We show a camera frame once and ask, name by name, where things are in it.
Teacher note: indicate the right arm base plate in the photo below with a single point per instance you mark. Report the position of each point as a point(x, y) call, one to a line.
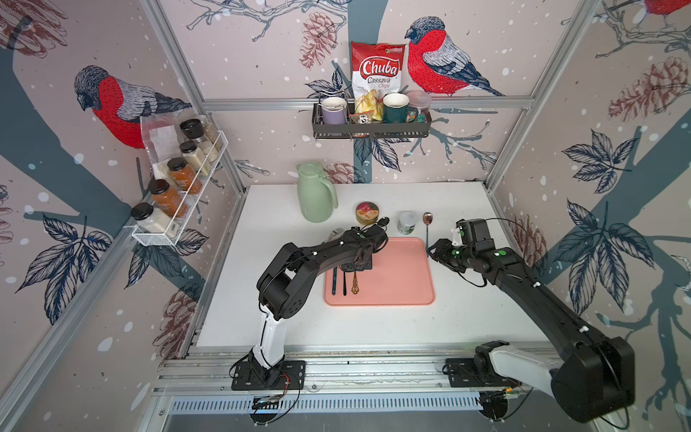
point(462, 373)

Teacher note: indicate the pink lidded plastic container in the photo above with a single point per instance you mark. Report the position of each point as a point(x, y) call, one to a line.
point(419, 103)

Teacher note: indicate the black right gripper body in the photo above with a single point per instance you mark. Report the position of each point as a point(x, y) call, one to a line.
point(457, 256)

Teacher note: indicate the black lid spice jar rear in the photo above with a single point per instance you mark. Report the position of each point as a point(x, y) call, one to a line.
point(194, 130)

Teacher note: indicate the small snack packet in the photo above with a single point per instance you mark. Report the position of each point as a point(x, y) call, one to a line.
point(361, 118)

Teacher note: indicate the Chuba cassava chips bag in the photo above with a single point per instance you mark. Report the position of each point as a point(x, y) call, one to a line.
point(376, 67)

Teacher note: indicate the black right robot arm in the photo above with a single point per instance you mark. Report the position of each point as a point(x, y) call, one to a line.
point(593, 375)

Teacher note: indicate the round red yellow tin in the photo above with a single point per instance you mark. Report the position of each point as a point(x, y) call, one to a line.
point(367, 213)

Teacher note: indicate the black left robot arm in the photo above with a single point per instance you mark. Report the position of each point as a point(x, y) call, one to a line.
point(285, 286)

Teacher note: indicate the pink plastic tray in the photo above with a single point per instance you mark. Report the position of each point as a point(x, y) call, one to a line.
point(400, 277)

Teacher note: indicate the clear plastic bag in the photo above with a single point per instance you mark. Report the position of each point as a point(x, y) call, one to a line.
point(161, 136)

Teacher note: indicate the orange spice jar front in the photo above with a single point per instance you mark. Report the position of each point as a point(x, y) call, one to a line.
point(167, 198)

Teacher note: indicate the dark green mug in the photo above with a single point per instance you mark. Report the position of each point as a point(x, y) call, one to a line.
point(397, 109)

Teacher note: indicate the orange spice jar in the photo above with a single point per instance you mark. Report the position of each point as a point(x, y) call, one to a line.
point(184, 176)
point(167, 198)

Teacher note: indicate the orange spice jar middle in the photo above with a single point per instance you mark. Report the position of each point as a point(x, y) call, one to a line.
point(184, 176)

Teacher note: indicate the beige spice jar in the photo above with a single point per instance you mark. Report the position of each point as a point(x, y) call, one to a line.
point(195, 158)

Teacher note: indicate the clear acrylic spice rack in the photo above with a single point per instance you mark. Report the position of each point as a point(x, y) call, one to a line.
point(176, 235)

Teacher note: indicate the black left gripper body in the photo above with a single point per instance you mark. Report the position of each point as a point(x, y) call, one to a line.
point(360, 266)

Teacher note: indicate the grey marble handle fork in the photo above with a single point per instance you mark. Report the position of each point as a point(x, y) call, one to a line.
point(336, 234)

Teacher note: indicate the green thermos jug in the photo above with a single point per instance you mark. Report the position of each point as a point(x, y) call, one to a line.
point(317, 194)

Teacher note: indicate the small white green can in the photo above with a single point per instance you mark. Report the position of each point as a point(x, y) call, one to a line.
point(407, 222)

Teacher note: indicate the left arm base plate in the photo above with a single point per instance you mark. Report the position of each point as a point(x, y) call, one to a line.
point(250, 376)

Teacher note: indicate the teal handle fork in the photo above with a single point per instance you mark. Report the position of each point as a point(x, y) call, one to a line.
point(334, 288)

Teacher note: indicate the black wire wall shelf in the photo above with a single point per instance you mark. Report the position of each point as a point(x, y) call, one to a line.
point(374, 130)

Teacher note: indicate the white powder spice jar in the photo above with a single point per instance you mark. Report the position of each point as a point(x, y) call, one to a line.
point(150, 218)

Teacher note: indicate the purple mug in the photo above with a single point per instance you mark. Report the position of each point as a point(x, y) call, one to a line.
point(334, 110)

